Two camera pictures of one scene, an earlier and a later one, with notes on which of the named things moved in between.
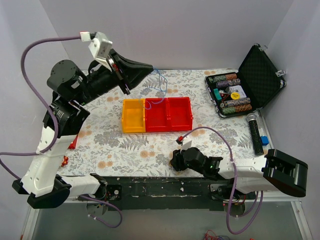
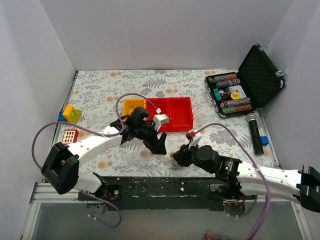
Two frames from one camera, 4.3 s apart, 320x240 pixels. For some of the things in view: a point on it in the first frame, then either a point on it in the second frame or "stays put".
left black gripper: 119,74 -> 152,141
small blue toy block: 264,140 stays put
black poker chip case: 257,80 stays put
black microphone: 252,119 stays put
